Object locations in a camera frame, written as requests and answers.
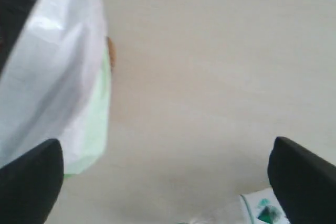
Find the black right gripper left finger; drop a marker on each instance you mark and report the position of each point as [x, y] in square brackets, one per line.
[31, 184]

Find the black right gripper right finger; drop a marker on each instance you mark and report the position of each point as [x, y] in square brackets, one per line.
[303, 183]

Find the green label water bottle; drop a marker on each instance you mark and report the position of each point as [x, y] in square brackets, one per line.
[257, 207]

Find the white plastic bag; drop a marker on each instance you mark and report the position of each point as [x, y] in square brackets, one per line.
[55, 79]

